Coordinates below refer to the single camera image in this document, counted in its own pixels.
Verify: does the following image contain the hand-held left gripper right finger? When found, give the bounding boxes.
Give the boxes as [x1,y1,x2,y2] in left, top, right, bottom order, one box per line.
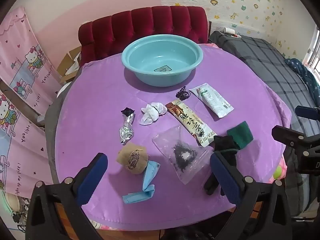
[209,152,293,240]

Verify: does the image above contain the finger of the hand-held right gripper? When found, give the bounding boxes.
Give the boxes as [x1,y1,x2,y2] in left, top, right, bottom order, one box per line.
[272,125,320,157]
[295,106,320,120]

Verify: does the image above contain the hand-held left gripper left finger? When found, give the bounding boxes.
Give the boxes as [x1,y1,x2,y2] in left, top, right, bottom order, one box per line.
[26,152,108,240]

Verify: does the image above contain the black glove with green cuff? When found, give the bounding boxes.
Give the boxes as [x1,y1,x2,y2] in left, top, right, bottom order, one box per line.
[204,121,254,196]

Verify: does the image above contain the brown paper ball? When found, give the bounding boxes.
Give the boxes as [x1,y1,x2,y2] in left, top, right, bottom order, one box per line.
[117,142,149,175]

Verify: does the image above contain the clear plastic zip bag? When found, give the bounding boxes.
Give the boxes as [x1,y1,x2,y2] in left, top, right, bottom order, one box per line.
[152,125,214,185]

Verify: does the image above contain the brown white snack packet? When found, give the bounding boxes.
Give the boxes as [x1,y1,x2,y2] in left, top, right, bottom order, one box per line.
[165,99,217,147]

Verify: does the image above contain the light blue plastic basin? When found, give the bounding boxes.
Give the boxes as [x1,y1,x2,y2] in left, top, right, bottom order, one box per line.
[122,35,202,87]

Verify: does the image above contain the blue starry cloth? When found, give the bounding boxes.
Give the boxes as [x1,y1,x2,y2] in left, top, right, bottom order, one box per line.
[284,58,320,105]

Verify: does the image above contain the blue face mask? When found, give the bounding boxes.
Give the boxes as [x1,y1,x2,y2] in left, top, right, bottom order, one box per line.
[122,160,161,205]

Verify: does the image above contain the silver foil wrapper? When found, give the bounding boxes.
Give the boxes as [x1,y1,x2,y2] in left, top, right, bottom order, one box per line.
[119,107,136,145]

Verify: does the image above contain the window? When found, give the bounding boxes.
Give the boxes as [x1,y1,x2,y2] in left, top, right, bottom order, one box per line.
[302,27,320,77]

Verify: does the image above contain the grey plaid bed cover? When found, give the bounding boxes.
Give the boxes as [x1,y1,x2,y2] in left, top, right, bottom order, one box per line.
[209,30,320,215]

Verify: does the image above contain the purple tablecloth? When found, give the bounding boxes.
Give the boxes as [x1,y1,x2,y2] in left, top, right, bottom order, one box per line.
[54,44,292,230]

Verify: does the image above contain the floral printed fabric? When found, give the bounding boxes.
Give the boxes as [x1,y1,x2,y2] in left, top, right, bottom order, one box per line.
[5,192,32,227]

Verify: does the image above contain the white green tube packet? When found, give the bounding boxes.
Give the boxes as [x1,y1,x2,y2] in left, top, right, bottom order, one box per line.
[189,82,235,118]

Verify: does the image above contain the crumpled white tissue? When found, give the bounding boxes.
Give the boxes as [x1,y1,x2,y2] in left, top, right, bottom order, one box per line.
[139,102,167,126]

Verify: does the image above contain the white plastic object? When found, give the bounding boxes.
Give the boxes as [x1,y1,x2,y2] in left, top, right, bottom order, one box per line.
[56,82,73,98]

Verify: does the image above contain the brown cardboard box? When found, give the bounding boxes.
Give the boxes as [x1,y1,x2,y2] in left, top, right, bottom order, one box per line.
[56,45,83,84]

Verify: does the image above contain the pink cartoon printed curtain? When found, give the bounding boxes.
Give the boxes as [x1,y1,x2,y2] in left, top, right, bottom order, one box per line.
[0,6,63,198]

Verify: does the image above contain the red tufted velvet sofa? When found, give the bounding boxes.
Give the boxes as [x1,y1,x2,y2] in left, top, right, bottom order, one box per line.
[78,6,209,68]

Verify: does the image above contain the black hair ties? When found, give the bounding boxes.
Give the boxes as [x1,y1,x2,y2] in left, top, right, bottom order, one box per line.
[176,86,192,99]

